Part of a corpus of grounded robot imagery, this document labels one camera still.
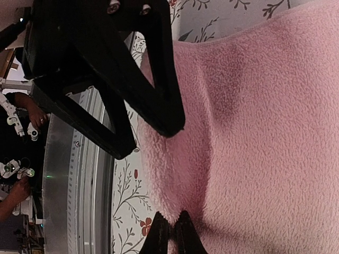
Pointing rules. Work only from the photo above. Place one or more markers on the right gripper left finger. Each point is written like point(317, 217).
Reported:
point(156, 242)

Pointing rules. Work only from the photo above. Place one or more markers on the pink towel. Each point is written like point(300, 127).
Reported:
point(256, 165)

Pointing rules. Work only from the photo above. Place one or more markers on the aluminium front rail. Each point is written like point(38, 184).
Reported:
point(76, 192)

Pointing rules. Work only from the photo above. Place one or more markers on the operator lower hand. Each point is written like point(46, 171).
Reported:
point(20, 191)

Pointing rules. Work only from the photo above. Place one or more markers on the operator upper hand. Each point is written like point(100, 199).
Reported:
point(37, 116)

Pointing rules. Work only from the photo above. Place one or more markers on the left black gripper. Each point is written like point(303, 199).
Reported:
point(59, 32)

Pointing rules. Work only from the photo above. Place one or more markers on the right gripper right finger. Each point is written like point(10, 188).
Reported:
point(186, 236)

